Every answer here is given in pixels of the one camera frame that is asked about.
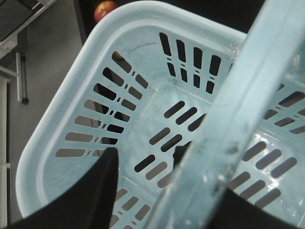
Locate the light blue plastic basket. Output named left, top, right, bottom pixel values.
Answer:
left=15, top=0, right=305, bottom=229

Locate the black wooden produce stand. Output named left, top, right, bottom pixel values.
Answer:
left=108, top=0, right=265, bottom=33

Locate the dark red apple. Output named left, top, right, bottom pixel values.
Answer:
left=93, top=0, right=119, bottom=22

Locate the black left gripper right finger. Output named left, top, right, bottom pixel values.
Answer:
left=173, top=140, right=305, bottom=229

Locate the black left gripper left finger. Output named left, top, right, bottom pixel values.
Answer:
left=9, top=147, right=119, bottom=229

